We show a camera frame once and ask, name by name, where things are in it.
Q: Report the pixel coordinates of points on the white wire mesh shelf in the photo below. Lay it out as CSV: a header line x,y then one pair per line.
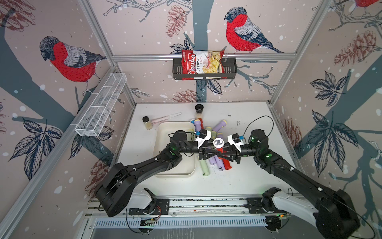
x,y
97,113

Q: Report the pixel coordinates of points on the red flashlight back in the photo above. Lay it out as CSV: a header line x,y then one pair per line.
x,y
201,123

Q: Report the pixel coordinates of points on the short red flashlight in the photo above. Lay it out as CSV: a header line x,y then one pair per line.
x,y
218,143

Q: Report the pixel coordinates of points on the purple flashlight right front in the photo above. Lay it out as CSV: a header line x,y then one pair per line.
x,y
220,164

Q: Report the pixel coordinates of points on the small spice jar black lid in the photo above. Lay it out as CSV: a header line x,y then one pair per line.
x,y
147,122

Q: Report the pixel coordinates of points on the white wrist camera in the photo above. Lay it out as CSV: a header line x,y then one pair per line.
x,y
202,136
235,140

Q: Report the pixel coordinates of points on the black wall basket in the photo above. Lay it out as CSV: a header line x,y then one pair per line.
x,y
225,69

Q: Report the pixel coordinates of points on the red cassava chips bag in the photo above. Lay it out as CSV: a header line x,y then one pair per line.
x,y
202,62

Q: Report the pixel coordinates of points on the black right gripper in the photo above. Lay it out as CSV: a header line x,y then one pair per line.
x,y
235,156

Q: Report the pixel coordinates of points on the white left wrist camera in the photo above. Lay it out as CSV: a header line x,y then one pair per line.
x,y
202,136

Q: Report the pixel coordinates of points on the long red flashlight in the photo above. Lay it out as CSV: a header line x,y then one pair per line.
x,y
226,163

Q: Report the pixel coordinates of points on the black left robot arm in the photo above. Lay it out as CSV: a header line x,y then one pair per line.
x,y
116,188

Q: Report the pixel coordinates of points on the cream plastic storage tray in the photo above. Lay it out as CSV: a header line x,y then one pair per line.
x,y
174,168

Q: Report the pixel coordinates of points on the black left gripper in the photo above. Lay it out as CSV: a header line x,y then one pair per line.
x,y
203,154

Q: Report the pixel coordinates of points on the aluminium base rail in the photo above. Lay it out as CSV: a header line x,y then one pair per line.
x,y
184,213

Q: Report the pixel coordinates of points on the purple flashlight left front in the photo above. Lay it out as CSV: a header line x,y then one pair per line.
x,y
212,161

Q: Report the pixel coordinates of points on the green flashlight front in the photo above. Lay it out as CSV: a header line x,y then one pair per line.
x,y
204,167

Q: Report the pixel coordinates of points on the pink handled metal tongs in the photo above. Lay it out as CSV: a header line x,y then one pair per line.
x,y
164,118

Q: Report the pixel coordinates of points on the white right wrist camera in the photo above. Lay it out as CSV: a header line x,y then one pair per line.
x,y
235,140

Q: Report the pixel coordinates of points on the large spice jar black lid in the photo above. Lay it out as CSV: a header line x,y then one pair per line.
x,y
199,108

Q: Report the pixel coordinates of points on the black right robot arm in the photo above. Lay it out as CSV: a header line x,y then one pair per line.
x,y
331,212

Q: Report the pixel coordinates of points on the purple flashlight back left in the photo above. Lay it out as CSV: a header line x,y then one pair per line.
x,y
198,125

